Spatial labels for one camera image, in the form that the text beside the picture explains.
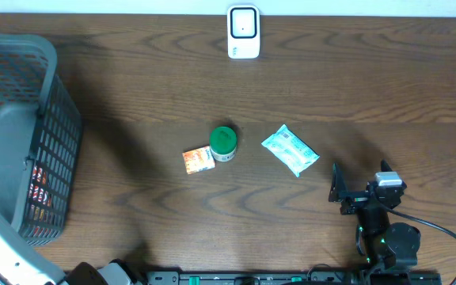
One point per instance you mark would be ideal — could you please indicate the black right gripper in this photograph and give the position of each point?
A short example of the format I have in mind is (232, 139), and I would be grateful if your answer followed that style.
(339, 191)

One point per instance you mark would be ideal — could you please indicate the light blue tissue packet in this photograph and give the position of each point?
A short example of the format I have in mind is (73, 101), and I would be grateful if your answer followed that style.
(290, 150)

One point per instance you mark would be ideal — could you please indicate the green lidded jar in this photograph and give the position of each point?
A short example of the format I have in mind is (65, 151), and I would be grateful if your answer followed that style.
(223, 143)

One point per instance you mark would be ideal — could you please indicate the orange snack box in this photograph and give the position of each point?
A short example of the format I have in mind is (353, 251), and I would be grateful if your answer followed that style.
(198, 160)

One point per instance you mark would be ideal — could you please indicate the red Top chocolate bar wrapper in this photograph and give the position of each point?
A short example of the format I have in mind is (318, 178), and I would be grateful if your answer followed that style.
(40, 208)

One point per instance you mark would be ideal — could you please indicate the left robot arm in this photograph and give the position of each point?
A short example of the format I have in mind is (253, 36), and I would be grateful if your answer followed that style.
(22, 264)

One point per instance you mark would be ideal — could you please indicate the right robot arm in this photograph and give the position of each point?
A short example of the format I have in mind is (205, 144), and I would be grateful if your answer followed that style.
(390, 248)

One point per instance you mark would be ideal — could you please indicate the white barcode scanner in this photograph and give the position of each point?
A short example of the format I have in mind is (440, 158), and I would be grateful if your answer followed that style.
(243, 32)

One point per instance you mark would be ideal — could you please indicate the grey plastic mesh basket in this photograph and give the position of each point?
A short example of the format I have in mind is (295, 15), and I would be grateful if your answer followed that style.
(39, 125)

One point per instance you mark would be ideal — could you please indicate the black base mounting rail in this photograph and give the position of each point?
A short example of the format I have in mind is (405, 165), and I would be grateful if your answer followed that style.
(317, 276)

